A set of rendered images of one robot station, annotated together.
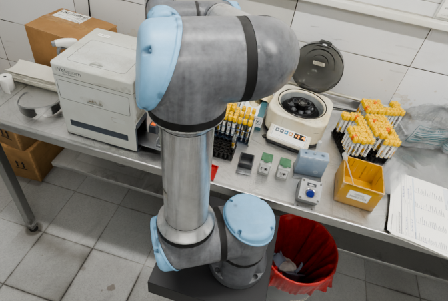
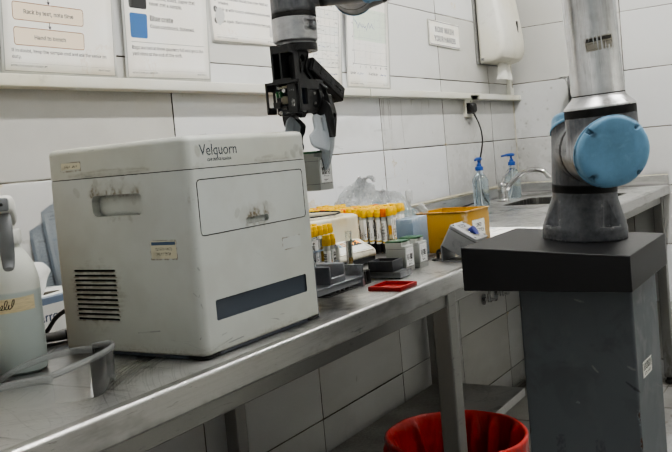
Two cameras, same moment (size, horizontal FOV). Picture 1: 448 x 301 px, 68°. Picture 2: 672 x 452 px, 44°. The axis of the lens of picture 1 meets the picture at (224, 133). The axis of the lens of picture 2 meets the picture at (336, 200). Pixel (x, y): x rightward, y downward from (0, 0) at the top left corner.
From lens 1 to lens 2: 165 cm
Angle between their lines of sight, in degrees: 71
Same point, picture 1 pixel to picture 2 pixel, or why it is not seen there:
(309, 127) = (352, 220)
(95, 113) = (257, 246)
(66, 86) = (212, 193)
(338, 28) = (225, 129)
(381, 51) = not seen: hidden behind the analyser
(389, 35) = (269, 121)
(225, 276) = (619, 217)
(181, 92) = not seen: outside the picture
